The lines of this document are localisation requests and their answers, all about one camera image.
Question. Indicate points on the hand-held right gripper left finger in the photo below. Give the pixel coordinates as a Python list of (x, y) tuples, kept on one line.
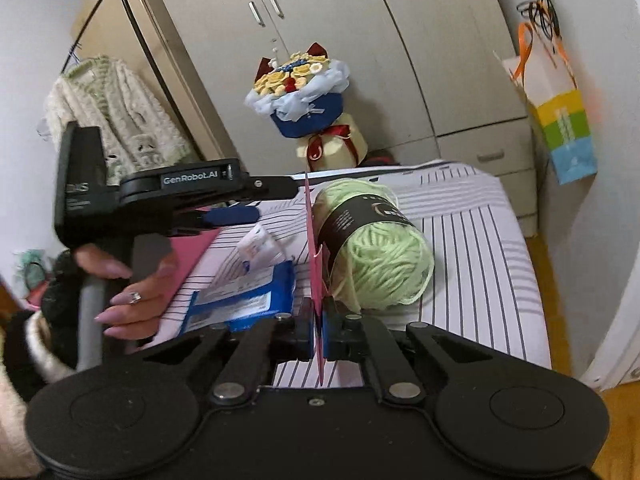
[(305, 330)]

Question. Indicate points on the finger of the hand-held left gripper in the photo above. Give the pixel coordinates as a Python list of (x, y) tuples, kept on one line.
[(275, 186), (230, 216)]

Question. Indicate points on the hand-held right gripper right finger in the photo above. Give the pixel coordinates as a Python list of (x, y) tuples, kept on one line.
[(330, 330)]

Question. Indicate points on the white tissue pack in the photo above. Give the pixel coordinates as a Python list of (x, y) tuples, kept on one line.
[(260, 247)]

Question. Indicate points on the pink cardboard box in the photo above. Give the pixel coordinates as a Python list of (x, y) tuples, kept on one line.
[(192, 260)]

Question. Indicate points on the red envelope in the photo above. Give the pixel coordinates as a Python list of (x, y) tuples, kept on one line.
[(316, 270)]

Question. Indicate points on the blue packet with white label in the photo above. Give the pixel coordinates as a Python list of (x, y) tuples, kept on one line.
[(240, 305)]

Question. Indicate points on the green yarn ball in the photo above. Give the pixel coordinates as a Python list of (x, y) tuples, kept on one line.
[(390, 255)]

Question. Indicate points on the person's left hand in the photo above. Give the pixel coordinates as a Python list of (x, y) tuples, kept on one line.
[(145, 305)]

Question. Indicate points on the crochet flower bouquet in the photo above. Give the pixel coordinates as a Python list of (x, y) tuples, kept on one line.
[(300, 90)]

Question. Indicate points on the cream knitted cardigan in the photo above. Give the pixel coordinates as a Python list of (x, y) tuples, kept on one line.
[(130, 110)]

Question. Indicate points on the striped table cloth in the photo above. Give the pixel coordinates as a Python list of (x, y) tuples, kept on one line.
[(475, 260)]

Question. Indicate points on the beige wooden board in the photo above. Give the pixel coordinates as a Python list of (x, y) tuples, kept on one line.
[(170, 50)]

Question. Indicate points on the beige wardrobe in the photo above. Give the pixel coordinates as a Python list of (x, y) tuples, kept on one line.
[(400, 60)]

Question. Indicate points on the black clothes rack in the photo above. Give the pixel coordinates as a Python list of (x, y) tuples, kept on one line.
[(134, 15)]

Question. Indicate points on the white door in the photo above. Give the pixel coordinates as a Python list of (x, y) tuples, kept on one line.
[(620, 335)]

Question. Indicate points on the colourful paper gift bag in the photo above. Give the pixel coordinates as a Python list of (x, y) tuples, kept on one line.
[(565, 130)]

